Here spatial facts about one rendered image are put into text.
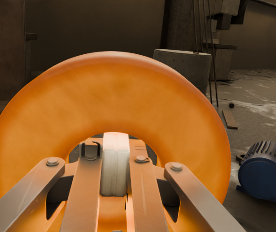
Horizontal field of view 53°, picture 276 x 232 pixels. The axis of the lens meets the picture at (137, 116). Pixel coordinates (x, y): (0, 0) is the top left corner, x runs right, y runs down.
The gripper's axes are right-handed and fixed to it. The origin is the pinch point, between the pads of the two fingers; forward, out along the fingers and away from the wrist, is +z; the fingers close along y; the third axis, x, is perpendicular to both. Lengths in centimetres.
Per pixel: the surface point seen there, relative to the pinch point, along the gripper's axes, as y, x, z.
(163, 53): 46, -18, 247
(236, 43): 483, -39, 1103
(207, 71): 89, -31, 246
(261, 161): 95, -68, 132
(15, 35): -16.5, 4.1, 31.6
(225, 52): 294, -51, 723
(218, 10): 254, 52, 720
